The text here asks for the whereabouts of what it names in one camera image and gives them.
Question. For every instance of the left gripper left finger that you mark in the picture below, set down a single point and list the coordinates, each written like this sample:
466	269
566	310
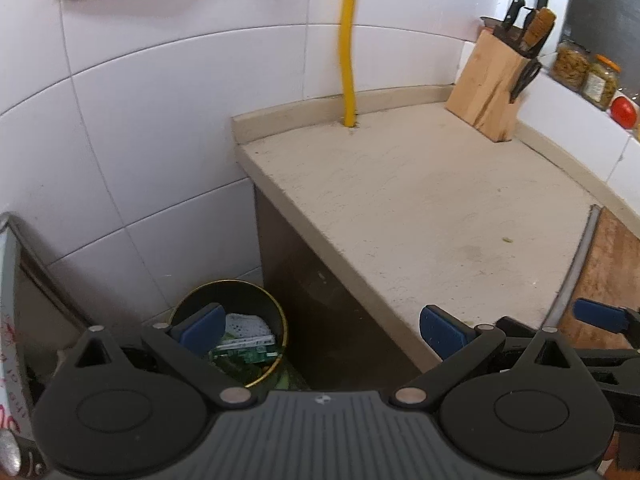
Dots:
182	347

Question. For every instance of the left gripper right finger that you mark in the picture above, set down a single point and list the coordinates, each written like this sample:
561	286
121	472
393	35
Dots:
462	351

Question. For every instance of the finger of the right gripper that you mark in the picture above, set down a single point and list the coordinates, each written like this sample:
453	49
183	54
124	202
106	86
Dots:
615	320
514	329

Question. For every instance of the green milk carton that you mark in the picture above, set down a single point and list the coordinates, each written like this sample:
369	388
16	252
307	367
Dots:
245	359

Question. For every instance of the black trash bin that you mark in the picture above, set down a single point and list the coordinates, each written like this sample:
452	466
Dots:
242	297

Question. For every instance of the black kitchen scissors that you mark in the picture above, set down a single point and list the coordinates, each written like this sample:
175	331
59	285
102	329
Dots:
527	75

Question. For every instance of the wooden cutting board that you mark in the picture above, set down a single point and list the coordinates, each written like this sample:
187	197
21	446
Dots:
611	275

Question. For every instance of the red tomato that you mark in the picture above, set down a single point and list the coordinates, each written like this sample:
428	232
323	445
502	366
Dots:
623	111

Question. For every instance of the wooden knife block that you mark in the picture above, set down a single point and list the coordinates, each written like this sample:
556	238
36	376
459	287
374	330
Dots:
481	97

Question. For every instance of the pickle jar orange lid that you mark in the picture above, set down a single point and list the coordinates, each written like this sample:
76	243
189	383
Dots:
601	82

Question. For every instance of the pickle jar dark lid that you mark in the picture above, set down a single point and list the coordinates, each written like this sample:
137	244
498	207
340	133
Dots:
571	64

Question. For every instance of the metal bowl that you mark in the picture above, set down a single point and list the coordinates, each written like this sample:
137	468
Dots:
489	22

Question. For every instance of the yellow gas pipe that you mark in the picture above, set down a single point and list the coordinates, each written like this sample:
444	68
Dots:
345	30

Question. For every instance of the wooden handled knife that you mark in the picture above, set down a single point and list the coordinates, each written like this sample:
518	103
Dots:
538	32

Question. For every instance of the black handled knife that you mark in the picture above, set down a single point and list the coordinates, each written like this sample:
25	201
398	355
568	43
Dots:
502	30

